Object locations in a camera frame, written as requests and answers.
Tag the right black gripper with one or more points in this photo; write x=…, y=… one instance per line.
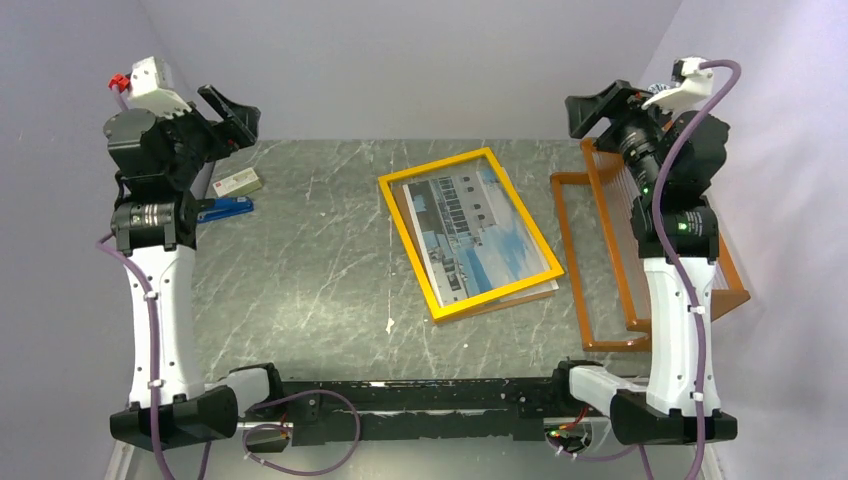
x=586, y=111

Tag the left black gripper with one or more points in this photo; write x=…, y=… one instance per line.
x=240, y=121

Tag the yellow wooden picture frame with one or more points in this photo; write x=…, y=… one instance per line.
x=388, y=182

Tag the brown frame backing board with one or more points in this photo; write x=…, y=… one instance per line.
x=537, y=292

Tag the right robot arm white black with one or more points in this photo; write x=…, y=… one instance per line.
x=672, y=162

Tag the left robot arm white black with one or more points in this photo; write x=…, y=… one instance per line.
x=159, y=152

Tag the small staples box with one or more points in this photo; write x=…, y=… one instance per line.
x=239, y=184

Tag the small blue white jar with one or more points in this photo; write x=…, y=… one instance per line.
x=657, y=88

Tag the blue stapler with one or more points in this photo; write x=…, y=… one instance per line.
x=221, y=208

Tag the orange wooden rack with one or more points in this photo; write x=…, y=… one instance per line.
x=613, y=191

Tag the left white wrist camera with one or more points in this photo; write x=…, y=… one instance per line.
x=149, y=86

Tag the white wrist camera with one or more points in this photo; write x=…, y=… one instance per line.
x=149, y=86
x=692, y=84

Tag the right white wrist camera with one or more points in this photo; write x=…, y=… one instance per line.
x=692, y=84

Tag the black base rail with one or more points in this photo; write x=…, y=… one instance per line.
x=319, y=412

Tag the aluminium extrusion frame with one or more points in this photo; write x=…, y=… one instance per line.
x=120, y=461

